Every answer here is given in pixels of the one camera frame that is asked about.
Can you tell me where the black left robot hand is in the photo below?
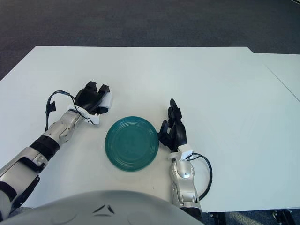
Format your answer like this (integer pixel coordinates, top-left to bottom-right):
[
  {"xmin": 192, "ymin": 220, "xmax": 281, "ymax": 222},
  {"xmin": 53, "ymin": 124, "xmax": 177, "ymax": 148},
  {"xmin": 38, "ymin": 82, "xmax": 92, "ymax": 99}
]
[{"xmin": 75, "ymin": 81, "xmax": 111, "ymax": 115}]

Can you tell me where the black table leg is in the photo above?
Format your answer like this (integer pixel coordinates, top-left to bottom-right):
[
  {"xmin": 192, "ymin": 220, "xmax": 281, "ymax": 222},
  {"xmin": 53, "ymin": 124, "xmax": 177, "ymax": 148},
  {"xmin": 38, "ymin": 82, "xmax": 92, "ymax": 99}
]
[{"xmin": 210, "ymin": 210, "xmax": 227, "ymax": 225}]

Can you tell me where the grey robot torso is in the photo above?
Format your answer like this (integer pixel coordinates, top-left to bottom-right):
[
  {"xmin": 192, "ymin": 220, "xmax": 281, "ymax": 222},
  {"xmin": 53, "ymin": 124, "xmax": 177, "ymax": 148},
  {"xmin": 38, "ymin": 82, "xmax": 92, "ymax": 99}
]
[{"xmin": 0, "ymin": 190, "xmax": 200, "ymax": 225}]

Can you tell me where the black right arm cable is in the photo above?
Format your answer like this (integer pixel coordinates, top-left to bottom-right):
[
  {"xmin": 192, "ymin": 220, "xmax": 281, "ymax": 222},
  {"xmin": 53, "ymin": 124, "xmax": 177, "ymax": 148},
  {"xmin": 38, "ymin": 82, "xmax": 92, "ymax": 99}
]
[{"xmin": 191, "ymin": 152, "xmax": 213, "ymax": 201}]

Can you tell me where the white square charger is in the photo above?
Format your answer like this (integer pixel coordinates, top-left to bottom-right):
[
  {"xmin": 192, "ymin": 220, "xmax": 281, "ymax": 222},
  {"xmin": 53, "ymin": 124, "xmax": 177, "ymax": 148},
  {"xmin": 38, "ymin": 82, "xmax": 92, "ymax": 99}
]
[{"xmin": 99, "ymin": 93, "xmax": 113, "ymax": 110}]

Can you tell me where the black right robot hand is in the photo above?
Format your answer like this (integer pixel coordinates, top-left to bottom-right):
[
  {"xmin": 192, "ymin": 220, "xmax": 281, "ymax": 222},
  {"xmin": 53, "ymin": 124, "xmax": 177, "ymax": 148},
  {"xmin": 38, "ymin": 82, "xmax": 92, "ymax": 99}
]
[{"xmin": 157, "ymin": 98, "xmax": 188, "ymax": 152}]

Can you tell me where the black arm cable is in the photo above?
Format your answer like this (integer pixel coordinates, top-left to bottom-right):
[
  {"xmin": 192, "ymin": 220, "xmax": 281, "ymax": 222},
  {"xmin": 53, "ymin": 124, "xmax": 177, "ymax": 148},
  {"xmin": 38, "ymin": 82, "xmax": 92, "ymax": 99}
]
[
  {"xmin": 45, "ymin": 90, "xmax": 78, "ymax": 132},
  {"xmin": 191, "ymin": 152, "xmax": 213, "ymax": 201}
]

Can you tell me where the teal ribbed plate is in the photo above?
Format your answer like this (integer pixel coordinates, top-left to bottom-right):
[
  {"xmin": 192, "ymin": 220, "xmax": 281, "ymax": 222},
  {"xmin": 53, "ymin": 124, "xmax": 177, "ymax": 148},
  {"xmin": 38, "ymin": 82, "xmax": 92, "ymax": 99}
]
[{"xmin": 105, "ymin": 116, "xmax": 160, "ymax": 173}]

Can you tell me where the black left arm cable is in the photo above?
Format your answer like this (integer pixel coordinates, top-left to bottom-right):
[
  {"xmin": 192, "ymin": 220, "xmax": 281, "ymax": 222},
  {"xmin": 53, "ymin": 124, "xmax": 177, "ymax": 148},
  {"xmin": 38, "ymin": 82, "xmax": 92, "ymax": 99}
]
[{"xmin": 45, "ymin": 90, "xmax": 78, "ymax": 132}]

